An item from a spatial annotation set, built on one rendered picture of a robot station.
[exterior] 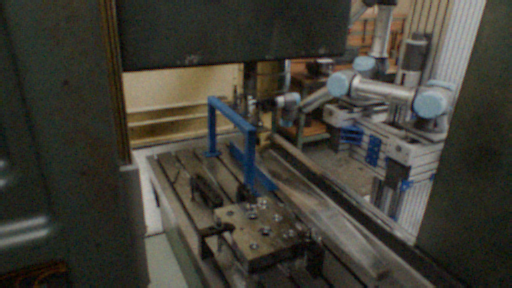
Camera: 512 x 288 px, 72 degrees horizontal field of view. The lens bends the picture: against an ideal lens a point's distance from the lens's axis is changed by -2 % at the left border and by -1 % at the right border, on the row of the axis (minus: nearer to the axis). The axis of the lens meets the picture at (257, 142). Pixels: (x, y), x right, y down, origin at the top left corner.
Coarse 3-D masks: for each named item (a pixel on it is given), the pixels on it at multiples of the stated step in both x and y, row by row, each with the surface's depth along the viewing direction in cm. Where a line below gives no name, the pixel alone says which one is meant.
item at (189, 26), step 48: (144, 0) 73; (192, 0) 78; (240, 0) 83; (288, 0) 89; (336, 0) 95; (144, 48) 77; (192, 48) 82; (240, 48) 88; (288, 48) 94; (336, 48) 101
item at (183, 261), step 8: (160, 200) 169; (160, 208) 173; (168, 216) 158; (168, 224) 160; (168, 232) 164; (168, 240) 167; (176, 240) 150; (176, 248) 153; (176, 256) 156; (184, 256) 141; (184, 264) 143; (184, 272) 146; (192, 272) 132; (192, 280) 135
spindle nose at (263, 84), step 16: (240, 64) 103; (256, 64) 99; (272, 64) 99; (288, 64) 103; (240, 80) 105; (256, 80) 101; (272, 80) 101; (288, 80) 106; (256, 96) 103; (272, 96) 104
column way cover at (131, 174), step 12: (132, 156) 80; (120, 168) 75; (132, 168) 75; (132, 180) 76; (132, 192) 77; (132, 204) 78; (132, 216) 79; (144, 216) 81; (132, 228) 81; (144, 228) 82; (132, 240) 83; (144, 240) 84; (132, 252) 84; (144, 252) 86; (144, 264) 87; (144, 276) 89
